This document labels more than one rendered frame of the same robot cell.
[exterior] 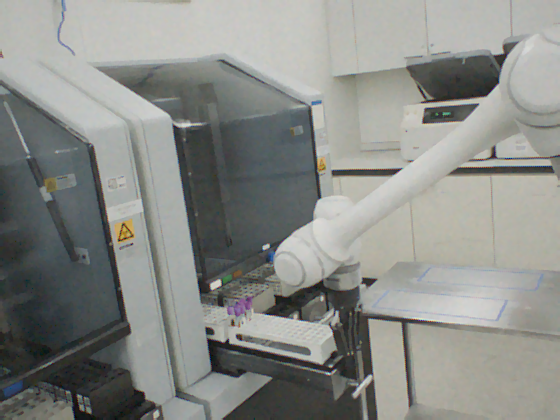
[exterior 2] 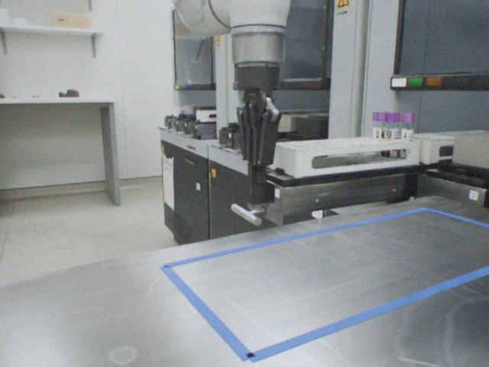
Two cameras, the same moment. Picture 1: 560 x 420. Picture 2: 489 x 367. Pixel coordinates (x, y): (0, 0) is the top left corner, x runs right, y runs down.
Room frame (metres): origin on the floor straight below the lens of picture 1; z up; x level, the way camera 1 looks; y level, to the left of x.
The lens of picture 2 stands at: (1.55, -0.77, 0.96)
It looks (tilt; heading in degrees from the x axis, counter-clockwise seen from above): 13 degrees down; 117
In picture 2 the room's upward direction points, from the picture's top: straight up
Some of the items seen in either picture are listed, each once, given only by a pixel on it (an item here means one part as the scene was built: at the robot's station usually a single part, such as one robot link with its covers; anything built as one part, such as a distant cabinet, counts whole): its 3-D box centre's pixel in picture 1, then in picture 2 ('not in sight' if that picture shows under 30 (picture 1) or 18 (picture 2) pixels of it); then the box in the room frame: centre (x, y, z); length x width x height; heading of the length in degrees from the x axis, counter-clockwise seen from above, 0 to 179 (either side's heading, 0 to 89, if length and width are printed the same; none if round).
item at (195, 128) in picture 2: not in sight; (251, 126); (0.62, 1.14, 0.78); 0.73 x 0.14 x 0.09; 53
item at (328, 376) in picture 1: (245, 348); (396, 178); (1.45, 0.14, 0.78); 0.73 x 0.14 x 0.09; 53
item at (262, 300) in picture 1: (260, 301); (484, 153); (1.60, 0.09, 0.85); 0.12 x 0.02 x 0.06; 143
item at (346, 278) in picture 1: (341, 274); (257, 48); (1.25, -0.12, 1.03); 0.09 x 0.09 x 0.06
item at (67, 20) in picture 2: not in sight; (72, 22); (-1.45, 1.87, 1.52); 0.29 x 0.22 x 0.12; 52
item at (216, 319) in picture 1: (196, 320); (456, 147); (1.56, 0.29, 0.83); 0.30 x 0.10 x 0.06; 53
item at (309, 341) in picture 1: (282, 338); (346, 157); (1.37, 0.04, 0.83); 0.30 x 0.10 x 0.06; 53
